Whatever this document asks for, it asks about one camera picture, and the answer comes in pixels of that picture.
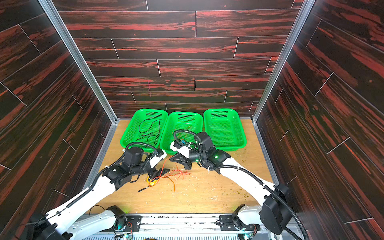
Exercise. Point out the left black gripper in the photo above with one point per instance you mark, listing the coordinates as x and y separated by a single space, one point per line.
153 172

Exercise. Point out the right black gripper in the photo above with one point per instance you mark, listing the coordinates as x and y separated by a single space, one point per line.
186 159

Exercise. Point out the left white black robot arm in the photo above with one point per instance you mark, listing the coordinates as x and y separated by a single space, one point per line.
63 222

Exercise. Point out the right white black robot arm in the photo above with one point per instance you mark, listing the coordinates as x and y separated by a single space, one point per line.
273 209

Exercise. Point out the yellow tape measure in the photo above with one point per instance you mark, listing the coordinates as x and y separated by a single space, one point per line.
150 182

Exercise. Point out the middle green plastic basket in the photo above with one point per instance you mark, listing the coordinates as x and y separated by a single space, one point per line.
179 121

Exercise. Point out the green plastic basket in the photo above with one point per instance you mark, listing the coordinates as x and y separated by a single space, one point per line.
146 127
225 128
179 121

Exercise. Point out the left green plastic basket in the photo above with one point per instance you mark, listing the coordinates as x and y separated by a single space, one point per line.
146 127

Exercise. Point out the right green plastic basket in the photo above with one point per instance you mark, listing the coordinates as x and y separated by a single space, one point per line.
225 128

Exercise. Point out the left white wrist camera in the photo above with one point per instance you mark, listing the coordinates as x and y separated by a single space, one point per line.
159 156

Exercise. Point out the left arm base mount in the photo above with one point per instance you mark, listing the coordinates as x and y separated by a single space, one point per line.
128 223

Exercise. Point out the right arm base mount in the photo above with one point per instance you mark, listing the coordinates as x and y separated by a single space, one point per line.
229 223

